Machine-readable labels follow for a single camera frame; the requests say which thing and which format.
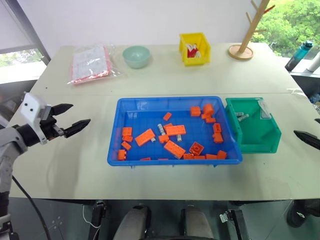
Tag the blue water bottle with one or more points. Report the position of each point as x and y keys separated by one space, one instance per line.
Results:
x=298 y=55

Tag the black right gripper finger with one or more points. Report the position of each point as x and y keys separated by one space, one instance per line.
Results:
x=308 y=140

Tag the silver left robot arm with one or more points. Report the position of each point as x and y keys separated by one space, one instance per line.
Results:
x=10 y=140

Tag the square hollow orange block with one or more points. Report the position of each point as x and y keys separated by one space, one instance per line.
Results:
x=196 y=148

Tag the white bottle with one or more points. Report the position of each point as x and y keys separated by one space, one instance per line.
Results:
x=314 y=62

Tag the large orange building block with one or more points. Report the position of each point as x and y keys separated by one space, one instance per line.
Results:
x=174 y=149
x=145 y=137
x=175 y=130

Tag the grey rounded shape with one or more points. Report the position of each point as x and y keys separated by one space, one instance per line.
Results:
x=197 y=223
x=132 y=222

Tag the red and white packets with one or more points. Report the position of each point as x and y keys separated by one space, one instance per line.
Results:
x=194 y=51

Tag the blue plastic tray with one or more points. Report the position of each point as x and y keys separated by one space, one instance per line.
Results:
x=145 y=120

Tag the black caster wheel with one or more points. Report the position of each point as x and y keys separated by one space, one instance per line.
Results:
x=300 y=215

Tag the black table leg bracket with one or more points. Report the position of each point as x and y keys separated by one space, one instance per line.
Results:
x=97 y=217

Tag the yellow plastic bin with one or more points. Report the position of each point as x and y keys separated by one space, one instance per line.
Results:
x=203 y=53

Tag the dark side shelf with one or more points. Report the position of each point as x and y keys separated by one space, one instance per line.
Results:
x=306 y=82

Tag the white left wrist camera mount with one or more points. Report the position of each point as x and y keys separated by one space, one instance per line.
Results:
x=31 y=107

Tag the clear label holder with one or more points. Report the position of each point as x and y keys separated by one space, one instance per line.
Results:
x=265 y=110

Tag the green plastic bin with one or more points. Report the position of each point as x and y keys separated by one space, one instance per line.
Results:
x=252 y=135

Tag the black table leg clamp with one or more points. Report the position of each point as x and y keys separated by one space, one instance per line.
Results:
x=232 y=220

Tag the small orange building block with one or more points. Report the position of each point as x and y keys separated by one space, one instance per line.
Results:
x=167 y=116

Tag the pale green bowl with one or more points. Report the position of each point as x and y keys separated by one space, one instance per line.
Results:
x=136 y=58

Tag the wooden peg rack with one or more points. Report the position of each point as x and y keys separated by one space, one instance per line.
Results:
x=246 y=45

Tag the clear bag with papers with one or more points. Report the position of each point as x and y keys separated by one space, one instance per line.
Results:
x=90 y=63

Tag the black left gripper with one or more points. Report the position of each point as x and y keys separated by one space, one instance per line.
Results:
x=48 y=126

